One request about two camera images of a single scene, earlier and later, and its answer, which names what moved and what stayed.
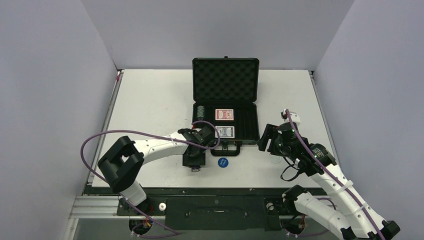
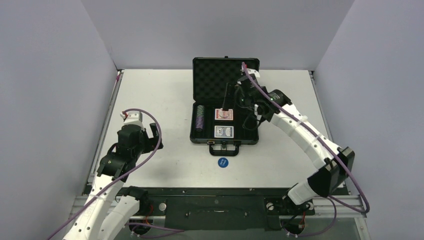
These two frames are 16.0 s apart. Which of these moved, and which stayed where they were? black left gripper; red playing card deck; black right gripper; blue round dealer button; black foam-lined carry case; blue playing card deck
Moved: black left gripper; black right gripper
Stayed: blue playing card deck; blue round dealer button; red playing card deck; black foam-lined carry case
